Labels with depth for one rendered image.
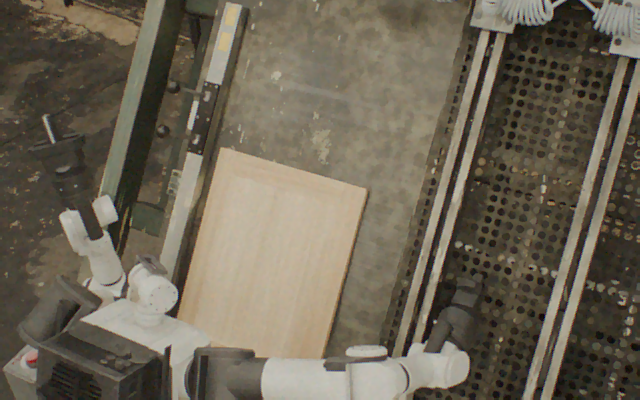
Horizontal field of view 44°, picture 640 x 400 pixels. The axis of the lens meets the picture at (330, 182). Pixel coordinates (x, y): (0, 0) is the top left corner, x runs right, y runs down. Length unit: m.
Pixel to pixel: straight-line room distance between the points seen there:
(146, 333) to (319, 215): 0.60
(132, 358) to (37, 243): 2.61
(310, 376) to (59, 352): 0.48
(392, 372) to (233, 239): 0.78
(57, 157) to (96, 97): 3.38
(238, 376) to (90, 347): 0.29
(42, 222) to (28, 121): 1.02
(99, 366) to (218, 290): 0.68
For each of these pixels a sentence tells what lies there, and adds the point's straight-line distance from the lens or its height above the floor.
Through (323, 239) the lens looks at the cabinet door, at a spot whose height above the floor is 1.22.
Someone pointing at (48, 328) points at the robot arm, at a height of 1.31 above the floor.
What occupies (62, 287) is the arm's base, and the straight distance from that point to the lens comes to 1.78.
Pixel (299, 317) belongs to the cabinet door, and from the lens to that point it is 2.06.
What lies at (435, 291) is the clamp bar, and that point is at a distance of 1.88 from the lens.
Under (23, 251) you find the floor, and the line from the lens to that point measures 4.12.
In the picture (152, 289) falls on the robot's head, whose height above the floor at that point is 1.45.
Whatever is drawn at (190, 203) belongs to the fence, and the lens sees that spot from 2.17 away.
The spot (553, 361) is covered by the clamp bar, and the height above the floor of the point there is 1.18.
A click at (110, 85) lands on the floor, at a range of 5.31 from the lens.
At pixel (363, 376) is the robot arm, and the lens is 1.49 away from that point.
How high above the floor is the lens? 2.56
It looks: 38 degrees down
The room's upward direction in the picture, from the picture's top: 2 degrees counter-clockwise
